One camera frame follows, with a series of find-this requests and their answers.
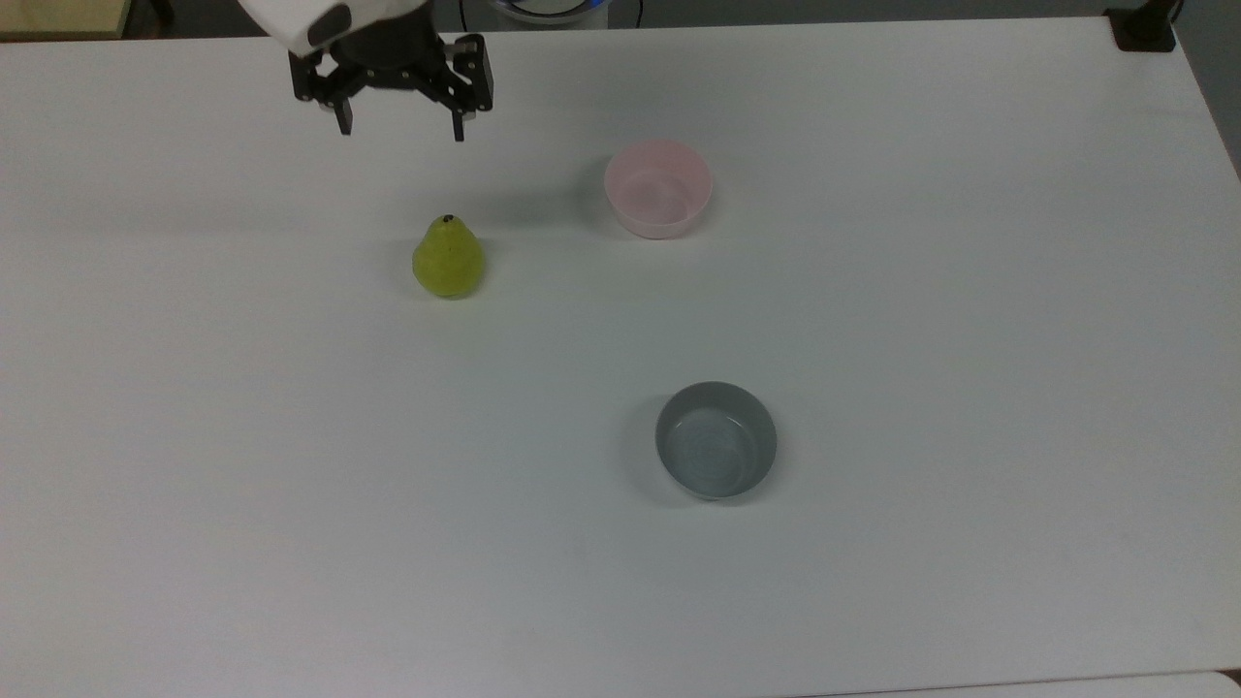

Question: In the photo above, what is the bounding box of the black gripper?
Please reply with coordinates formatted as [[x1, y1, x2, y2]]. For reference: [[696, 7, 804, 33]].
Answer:
[[288, 14, 495, 144]]

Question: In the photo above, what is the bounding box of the grey plastic bowl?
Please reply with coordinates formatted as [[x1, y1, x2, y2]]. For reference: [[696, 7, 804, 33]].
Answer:
[[654, 380, 780, 502]]

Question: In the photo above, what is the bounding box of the pink plastic bowl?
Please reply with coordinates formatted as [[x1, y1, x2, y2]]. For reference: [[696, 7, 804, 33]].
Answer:
[[603, 139, 715, 240]]

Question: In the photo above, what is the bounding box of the black camera stand base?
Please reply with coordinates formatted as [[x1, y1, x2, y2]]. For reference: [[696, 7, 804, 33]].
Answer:
[[1105, 0, 1182, 53]]

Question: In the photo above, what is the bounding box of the wooden furniture piece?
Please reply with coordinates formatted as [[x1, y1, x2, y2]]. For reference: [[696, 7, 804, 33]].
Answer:
[[0, 0, 133, 41]]

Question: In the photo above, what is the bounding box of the green pear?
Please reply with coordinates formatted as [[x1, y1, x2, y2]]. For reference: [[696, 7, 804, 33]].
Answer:
[[411, 213, 486, 301]]

